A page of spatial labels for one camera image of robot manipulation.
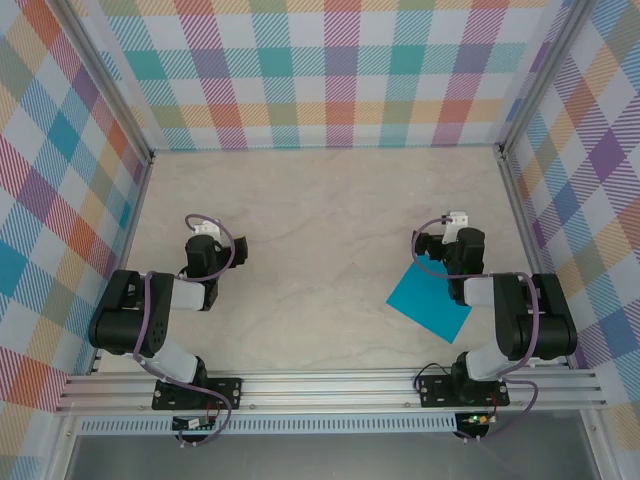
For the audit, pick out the blue paper sheet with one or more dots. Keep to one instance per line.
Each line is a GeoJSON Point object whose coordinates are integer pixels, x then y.
{"type": "Point", "coordinates": [425, 305]}

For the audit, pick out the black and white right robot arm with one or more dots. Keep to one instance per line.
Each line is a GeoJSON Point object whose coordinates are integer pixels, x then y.
{"type": "Point", "coordinates": [545, 320]}

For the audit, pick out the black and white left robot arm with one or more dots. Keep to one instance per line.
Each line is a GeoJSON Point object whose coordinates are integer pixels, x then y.
{"type": "Point", "coordinates": [125, 325]}

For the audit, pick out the small circuit board with LED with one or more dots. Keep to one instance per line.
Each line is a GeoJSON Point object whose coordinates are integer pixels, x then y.
{"type": "Point", "coordinates": [477, 419]}

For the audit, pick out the grey metal panel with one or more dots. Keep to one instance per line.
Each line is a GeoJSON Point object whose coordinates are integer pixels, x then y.
{"type": "Point", "coordinates": [325, 457]}

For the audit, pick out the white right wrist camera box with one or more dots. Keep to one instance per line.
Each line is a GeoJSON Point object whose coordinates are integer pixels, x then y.
{"type": "Point", "coordinates": [457, 218]}

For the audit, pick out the aluminium side rail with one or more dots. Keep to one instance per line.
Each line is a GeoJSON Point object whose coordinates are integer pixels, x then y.
{"type": "Point", "coordinates": [126, 250]}
{"type": "Point", "coordinates": [529, 250]}

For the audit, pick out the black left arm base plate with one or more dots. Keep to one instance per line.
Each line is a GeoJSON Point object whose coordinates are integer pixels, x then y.
{"type": "Point", "coordinates": [230, 392]}

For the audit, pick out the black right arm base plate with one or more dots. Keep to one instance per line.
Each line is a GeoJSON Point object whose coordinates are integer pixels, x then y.
{"type": "Point", "coordinates": [432, 392]}

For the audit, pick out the long aluminium mounting rail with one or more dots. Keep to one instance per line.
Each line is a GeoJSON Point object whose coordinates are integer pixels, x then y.
{"type": "Point", "coordinates": [325, 390]}

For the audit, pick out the aluminium frame post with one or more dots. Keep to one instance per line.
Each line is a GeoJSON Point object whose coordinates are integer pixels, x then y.
{"type": "Point", "coordinates": [540, 75]}
{"type": "Point", "coordinates": [112, 85]}

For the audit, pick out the aluminium frame leg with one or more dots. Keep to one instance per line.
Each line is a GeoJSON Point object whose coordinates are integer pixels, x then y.
{"type": "Point", "coordinates": [599, 445]}
{"type": "Point", "coordinates": [62, 450]}

